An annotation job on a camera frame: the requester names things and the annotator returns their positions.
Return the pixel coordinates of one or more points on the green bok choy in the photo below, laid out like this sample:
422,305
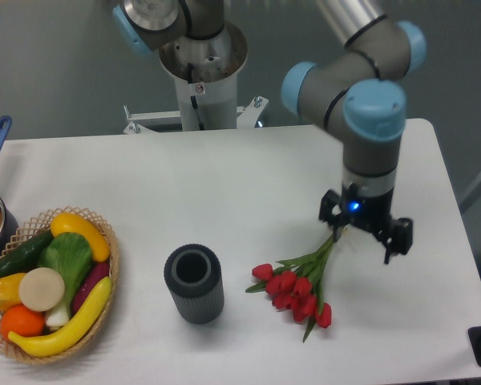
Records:
70,255

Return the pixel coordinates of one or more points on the woven wicker basket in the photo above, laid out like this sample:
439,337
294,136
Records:
40,224

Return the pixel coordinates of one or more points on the red tulip bouquet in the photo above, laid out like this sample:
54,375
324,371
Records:
297,285

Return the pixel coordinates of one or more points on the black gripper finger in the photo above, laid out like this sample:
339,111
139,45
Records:
331,213
397,237

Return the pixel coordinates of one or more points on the yellow bell pepper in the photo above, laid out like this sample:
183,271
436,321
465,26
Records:
9,291

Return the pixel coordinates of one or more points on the yellow banana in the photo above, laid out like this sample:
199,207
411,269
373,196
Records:
70,334

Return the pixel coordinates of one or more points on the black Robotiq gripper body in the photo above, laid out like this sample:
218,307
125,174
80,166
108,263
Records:
370,214

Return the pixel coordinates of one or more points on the yellow squash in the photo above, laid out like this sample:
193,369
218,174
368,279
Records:
74,223

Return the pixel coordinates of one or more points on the green cucumber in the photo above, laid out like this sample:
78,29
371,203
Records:
26,255

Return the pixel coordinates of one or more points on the orange fruit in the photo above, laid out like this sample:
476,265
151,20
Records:
23,321

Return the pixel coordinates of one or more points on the dark grey ribbed vase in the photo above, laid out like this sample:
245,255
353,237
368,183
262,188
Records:
193,276

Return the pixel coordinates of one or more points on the white metal base frame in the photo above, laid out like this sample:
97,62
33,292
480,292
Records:
250,116

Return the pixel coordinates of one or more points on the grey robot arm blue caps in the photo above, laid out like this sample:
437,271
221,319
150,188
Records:
356,99

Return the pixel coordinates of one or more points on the purple sweet potato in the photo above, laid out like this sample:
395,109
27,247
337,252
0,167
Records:
97,273

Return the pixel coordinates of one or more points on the beige round disc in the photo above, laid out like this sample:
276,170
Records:
41,289

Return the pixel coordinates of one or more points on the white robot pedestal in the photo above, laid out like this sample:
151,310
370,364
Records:
205,77

